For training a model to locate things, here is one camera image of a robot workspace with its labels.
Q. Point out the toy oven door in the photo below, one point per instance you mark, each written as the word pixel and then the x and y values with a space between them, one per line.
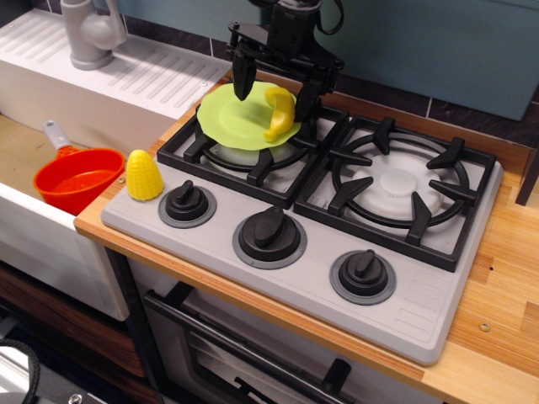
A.
pixel 224 354

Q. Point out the black right burner grate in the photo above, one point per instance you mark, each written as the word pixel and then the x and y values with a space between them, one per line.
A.
pixel 410 193

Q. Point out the white toy sink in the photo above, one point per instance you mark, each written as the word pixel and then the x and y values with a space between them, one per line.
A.
pixel 124 106

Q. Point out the yellow toy banana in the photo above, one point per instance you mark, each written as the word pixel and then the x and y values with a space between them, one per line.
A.
pixel 283 116

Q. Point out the orange toy pot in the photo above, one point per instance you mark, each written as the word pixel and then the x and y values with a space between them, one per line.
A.
pixel 75 178

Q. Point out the black left stove knob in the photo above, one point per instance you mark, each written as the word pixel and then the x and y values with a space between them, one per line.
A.
pixel 187 206

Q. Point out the black middle stove knob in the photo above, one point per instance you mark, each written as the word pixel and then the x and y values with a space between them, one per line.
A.
pixel 269 240

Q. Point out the grey toy faucet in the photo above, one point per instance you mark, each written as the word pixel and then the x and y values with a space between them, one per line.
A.
pixel 92 37

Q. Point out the black left burner grate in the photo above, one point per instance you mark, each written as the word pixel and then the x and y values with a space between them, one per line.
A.
pixel 275 174

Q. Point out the black stove knob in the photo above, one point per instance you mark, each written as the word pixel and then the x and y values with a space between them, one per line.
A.
pixel 187 206
pixel 269 240
pixel 363 278

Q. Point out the grey toy stove top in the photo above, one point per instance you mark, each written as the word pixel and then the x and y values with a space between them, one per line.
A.
pixel 413 322

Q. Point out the black burner grate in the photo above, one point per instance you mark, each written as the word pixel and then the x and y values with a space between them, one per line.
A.
pixel 410 193
pixel 275 174

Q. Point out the black right stove knob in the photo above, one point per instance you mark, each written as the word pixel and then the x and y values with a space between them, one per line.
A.
pixel 363 278

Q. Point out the black oven door handle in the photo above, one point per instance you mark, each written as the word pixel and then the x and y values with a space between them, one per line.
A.
pixel 327 392

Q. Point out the light green plastic plate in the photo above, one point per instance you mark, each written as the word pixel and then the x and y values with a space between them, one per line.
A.
pixel 240 124

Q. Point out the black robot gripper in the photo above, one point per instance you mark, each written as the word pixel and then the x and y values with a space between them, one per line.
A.
pixel 286 46

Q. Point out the yellow toy corn cob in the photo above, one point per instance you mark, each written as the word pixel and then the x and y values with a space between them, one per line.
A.
pixel 143 178

